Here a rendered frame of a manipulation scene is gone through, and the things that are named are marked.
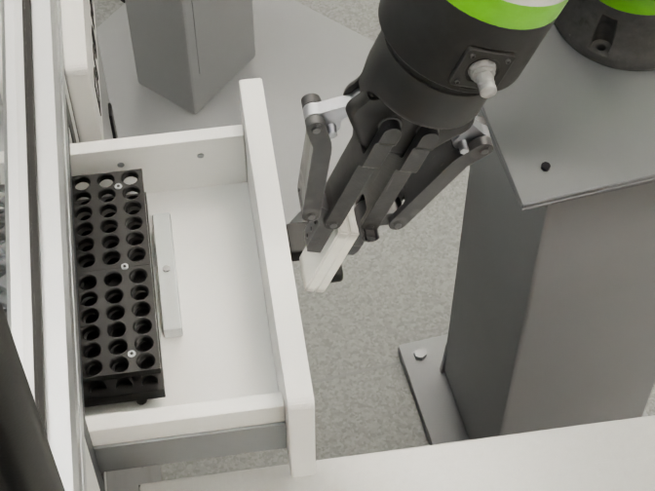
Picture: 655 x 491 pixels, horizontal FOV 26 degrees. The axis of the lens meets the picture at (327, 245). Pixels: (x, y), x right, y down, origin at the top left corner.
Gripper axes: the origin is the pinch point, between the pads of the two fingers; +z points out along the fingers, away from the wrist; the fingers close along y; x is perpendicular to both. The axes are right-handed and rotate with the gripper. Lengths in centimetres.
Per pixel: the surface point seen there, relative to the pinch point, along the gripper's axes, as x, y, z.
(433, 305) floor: 54, 54, 80
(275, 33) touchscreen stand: 108, 38, 82
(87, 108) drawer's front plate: 20.1, -13.4, 10.9
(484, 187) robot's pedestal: 37, 37, 34
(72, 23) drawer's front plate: 24.9, -15.2, 6.7
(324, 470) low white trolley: -8.0, 4.7, 17.2
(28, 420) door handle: -40, -30, -44
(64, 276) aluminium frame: -3.5, -18.1, 1.2
